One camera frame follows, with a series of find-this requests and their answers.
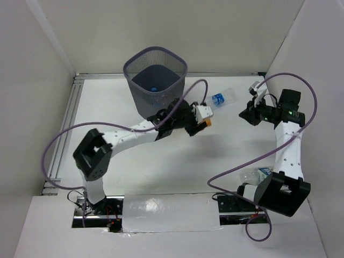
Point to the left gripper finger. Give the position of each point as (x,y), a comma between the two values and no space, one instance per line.
(186,107)
(193,130)

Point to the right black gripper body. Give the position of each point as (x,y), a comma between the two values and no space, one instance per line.
(265,111)

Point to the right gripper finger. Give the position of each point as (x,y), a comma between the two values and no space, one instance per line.
(251,107)
(251,116)

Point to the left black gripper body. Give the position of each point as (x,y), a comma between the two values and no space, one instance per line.
(194,118)

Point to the orange juice bottle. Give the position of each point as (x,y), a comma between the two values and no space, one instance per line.
(205,123)

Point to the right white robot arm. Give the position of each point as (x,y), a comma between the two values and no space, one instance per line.
(284,190)

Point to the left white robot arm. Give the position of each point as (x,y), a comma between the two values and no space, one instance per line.
(93,154)

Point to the grey mesh waste bin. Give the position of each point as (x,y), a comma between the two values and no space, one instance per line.
(155,67)

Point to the clear bottle blue label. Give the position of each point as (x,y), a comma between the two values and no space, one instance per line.
(223,98)

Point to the crushed bottle green label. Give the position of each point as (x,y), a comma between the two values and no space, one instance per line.
(255,176)

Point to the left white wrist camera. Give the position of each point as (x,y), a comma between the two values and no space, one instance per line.
(203,112)

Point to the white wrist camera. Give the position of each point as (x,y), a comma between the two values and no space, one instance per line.
(203,112)
(257,90)

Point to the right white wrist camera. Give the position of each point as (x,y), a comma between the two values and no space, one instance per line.
(257,90)

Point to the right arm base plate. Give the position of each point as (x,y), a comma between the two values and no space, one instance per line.
(236,211)

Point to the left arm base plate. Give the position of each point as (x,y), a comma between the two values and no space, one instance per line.
(107,214)

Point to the aluminium frame rail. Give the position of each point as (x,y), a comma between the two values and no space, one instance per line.
(64,129)

